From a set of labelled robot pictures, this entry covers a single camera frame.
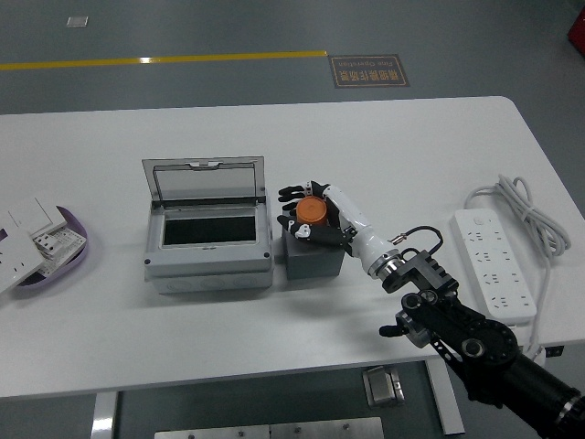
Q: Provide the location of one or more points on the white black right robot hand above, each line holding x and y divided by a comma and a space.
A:
361, 233

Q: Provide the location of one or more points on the grey electrical box clear lid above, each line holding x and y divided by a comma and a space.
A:
205, 265

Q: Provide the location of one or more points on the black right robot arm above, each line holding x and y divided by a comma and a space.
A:
484, 338

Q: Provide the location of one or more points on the dark grey cube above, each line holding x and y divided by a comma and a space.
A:
315, 263

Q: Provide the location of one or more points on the grey metal box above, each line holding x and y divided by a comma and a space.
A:
381, 388

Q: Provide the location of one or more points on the white power strip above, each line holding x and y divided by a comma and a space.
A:
493, 265

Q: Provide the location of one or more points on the brown floor sign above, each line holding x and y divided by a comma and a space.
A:
369, 71

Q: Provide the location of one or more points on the white table leg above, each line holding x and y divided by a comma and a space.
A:
104, 416
450, 407

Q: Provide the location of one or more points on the black table controller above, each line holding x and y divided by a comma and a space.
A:
555, 351

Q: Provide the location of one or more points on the yellow floor tape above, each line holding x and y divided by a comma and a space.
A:
183, 58

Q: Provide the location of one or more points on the purple tray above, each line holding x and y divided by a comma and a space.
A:
77, 257

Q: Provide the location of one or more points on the red object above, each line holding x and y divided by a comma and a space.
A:
577, 34

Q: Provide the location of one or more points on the white socket module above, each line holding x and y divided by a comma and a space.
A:
55, 242

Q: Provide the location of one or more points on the large white socket panel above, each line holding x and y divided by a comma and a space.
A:
16, 260

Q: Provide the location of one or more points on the silver floor plate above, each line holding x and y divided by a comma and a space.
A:
77, 21

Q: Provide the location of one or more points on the grey metal base plate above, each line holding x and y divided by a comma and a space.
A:
274, 430

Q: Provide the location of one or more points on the white switch plate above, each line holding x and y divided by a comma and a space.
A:
32, 212

